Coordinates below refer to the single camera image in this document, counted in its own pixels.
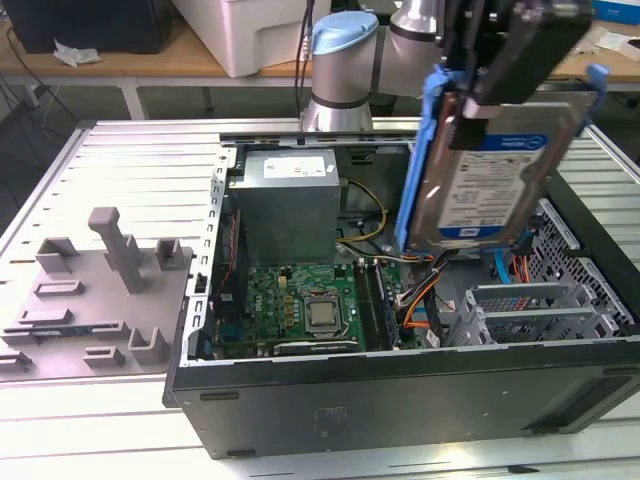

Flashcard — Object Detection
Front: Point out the black PC case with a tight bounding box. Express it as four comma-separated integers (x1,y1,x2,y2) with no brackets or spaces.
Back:
162,127,640,461

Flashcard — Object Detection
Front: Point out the grey parts rack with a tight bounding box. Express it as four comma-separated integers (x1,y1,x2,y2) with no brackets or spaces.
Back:
0,207,196,384

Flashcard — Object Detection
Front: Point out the blue cardboard box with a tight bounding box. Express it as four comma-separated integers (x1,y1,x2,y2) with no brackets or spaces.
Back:
592,0,640,24

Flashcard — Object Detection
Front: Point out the large black box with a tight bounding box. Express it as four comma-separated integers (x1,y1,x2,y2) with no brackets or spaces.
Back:
4,0,174,55

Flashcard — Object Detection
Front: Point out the white card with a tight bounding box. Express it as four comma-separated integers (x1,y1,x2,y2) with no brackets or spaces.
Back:
594,27,640,60

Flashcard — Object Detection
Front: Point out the metal socket cover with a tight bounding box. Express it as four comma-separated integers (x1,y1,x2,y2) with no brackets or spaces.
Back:
299,292,351,341

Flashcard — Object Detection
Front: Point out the grey power supply unit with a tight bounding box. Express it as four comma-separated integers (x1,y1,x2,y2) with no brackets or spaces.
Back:
227,148,347,266

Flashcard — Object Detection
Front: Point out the black base cable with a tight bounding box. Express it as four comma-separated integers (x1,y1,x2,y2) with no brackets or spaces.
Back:
293,0,317,121

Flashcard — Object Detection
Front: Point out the blue card latch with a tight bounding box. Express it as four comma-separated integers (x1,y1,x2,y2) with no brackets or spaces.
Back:
191,328,215,362

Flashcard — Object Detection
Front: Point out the multicolour wire bundle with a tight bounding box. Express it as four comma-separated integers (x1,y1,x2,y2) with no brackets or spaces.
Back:
369,249,437,266

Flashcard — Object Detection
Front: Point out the orange black power wire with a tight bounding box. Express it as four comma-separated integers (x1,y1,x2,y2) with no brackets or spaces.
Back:
399,212,547,331

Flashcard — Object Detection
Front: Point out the green motherboard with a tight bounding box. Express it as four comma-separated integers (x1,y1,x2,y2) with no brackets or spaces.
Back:
212,259,424,361

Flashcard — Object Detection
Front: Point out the wooden desk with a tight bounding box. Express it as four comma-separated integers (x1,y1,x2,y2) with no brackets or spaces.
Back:
0,0,640,121

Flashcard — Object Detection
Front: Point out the white plastic box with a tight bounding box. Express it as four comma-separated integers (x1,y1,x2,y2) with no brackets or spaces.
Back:
172,0,321,79

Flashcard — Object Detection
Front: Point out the silver CPU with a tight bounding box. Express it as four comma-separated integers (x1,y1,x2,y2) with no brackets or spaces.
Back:
305,299,341,329

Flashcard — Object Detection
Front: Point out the yellow black wire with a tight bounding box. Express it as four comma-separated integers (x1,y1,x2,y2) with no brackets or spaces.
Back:
335,179,390,247

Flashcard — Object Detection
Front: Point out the crumpled white paper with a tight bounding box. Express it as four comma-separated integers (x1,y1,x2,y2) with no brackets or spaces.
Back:
53,39,102,69

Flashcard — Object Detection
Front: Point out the black graphics card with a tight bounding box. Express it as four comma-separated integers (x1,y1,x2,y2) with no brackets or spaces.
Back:
272,338,361,357

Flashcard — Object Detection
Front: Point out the metal disk bay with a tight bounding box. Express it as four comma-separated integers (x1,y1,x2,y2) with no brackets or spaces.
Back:
457,282,626,346

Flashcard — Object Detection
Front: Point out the black wire bundle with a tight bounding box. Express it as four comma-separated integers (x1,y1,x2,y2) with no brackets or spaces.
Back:
397,251,454,311

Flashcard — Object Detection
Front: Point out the black case fan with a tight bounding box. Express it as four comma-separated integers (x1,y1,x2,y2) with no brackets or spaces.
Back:
212,207,251,321

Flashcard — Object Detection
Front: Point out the hard disk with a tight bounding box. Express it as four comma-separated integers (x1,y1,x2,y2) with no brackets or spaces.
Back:
393,62,610,254

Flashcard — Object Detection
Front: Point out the blue wire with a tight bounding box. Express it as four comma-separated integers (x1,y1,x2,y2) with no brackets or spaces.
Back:
492,251,515,287

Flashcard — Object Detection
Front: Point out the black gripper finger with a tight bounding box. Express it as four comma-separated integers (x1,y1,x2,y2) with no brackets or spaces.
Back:
447,0,594,150
438,0,495,101

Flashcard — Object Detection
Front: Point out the black flat cable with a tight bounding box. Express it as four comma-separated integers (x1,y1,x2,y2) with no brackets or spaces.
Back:
422,269,446,347

